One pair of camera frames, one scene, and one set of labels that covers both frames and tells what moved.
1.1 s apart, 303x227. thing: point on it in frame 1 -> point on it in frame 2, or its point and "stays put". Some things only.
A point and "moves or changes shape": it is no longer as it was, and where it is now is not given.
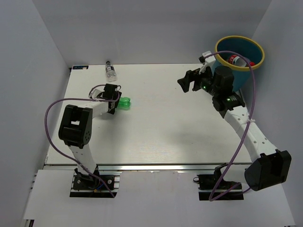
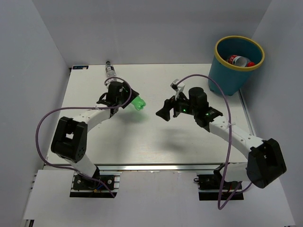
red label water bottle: x=238 y=61 stays put
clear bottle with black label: x=110 y=72 stays put
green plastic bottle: x=124 y=103 moves or changes shape
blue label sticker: x=82 y=67 stays put
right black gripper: x=190 y=76 -> x=164 y=112
